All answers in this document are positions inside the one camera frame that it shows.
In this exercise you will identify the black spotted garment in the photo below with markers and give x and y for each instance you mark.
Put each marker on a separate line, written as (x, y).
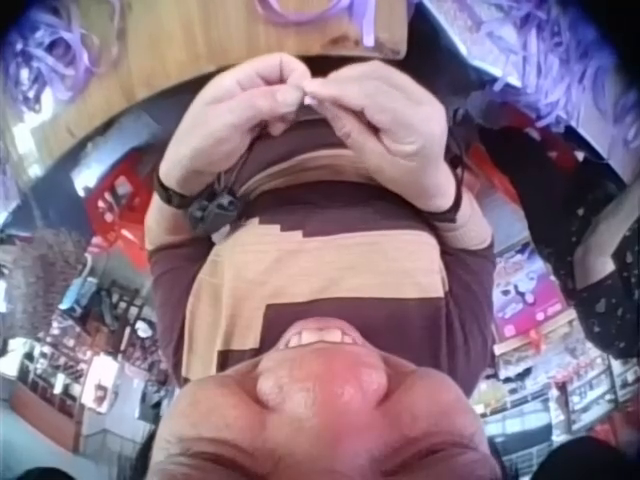
(605, 305)

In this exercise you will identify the red plastic stool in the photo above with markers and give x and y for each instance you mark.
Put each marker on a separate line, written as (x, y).
(117, 220)

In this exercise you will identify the person's right hand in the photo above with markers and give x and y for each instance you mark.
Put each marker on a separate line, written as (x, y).
(405, 130)

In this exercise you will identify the shop counter with goods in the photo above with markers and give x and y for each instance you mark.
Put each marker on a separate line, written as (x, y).
(555, 390)

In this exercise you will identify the person's left hand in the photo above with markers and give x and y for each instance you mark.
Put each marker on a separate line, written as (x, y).
(225, 125)

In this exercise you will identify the wooden board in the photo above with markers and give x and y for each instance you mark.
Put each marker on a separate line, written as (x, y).
(350, 30)

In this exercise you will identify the colourful poster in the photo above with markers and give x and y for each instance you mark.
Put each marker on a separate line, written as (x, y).
(527, 295)

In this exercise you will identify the small lavender paper strip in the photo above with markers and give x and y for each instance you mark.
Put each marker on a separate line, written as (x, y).
(310, 101)

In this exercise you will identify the black wrist band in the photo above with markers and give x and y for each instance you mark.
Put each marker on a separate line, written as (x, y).
(200, 200)
(447, 210)

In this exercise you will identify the lavender ribbon loops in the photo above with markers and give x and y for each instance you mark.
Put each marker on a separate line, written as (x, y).
(320, 12)

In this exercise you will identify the heap of lavender strips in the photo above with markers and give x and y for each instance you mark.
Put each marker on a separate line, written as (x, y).
(55, 50)
(560, 65)

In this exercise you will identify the shop shelves with goods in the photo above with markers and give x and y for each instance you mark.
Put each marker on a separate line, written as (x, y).
(75, 340)

